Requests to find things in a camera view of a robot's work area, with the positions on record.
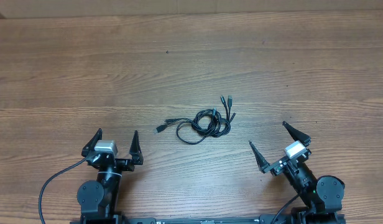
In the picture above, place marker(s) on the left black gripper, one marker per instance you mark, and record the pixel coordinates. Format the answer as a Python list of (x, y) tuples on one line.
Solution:
[(127, 164)]

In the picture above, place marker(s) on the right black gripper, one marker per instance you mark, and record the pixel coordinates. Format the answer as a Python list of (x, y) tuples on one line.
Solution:
[(276, 167)]

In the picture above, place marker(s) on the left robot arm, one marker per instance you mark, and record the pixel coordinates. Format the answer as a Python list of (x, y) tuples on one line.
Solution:
[(98, 198)]

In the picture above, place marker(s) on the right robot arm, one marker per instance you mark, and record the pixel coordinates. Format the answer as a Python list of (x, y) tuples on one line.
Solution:
[(318, 199)]

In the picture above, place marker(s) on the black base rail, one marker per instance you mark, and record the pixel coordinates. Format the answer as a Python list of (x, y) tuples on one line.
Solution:
[(207, 220)]

